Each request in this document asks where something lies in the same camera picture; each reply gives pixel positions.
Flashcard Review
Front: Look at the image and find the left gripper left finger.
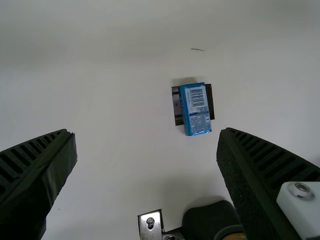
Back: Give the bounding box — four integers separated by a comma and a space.
0, 128, 78, 240

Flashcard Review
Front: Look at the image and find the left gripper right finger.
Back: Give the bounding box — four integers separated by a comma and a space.
216, 127, 320, 240

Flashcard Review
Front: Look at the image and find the blue box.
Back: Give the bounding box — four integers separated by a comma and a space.
179, 82, 214, 137

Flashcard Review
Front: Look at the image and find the small square scanner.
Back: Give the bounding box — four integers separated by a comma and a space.
171, 83, 216, 127

